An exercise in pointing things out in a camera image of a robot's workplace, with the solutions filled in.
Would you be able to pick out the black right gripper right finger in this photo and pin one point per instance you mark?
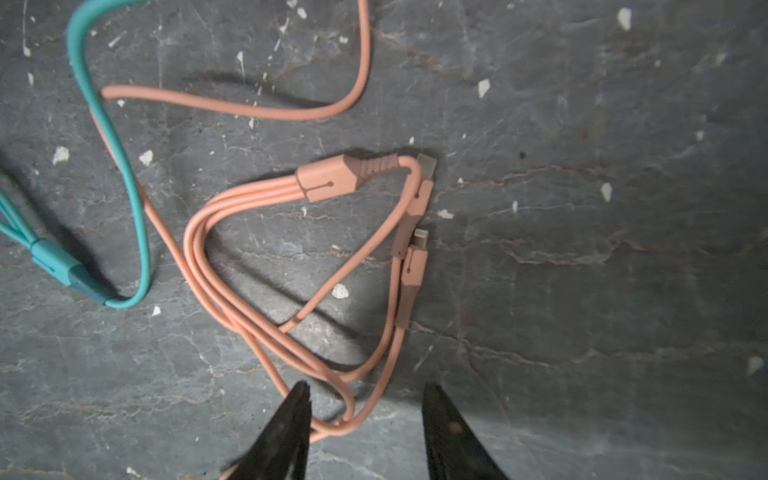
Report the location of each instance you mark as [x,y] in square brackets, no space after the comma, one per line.
[452,449]

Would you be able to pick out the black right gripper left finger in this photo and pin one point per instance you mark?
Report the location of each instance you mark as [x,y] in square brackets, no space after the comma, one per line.
[281,449]

